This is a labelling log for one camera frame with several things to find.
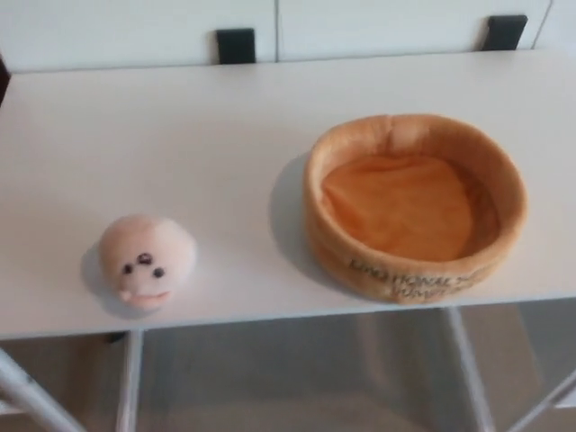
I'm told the cream plush dumpling toy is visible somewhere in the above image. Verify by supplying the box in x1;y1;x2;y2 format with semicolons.
92;214;199;314

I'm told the orange round plush plate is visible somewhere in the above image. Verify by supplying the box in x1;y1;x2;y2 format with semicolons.
303;114;530;305

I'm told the left black wall bracket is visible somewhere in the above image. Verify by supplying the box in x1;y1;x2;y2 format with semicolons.
215;29;257;64

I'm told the black wall bracket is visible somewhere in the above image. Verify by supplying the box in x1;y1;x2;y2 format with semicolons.
215;29;257;64
487;14;528;51

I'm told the white table leg frame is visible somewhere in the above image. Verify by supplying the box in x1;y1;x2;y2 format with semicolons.
444;308;576;432
0;330;145;432

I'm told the right black wall bracket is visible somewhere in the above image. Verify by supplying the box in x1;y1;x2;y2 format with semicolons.
487;14;528;51

